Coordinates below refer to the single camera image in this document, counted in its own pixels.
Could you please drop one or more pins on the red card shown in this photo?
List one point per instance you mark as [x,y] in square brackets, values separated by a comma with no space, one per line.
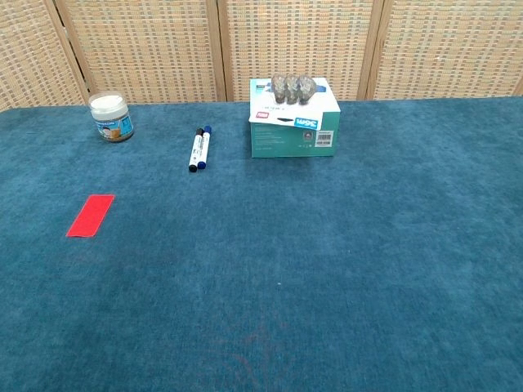
[90,215]

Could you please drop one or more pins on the blue velvet table cloth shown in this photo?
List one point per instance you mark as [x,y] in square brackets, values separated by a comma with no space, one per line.
[261,265]

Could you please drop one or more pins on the teal and white cardboard box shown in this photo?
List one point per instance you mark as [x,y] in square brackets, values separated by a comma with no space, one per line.
[292,130]

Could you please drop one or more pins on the white marker with blue cap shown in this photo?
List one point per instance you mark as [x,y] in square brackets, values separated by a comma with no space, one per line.
[204,147]

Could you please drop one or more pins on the white marker with black cap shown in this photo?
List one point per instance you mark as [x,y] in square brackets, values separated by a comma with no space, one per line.
[196,150]

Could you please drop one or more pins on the woven folding screen panel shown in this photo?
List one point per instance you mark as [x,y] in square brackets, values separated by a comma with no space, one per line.
[24,53]
[298,36]
[143,49]
[449,49]

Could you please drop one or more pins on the clear jar with white lid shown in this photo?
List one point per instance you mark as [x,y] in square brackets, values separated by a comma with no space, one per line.
[111,118]

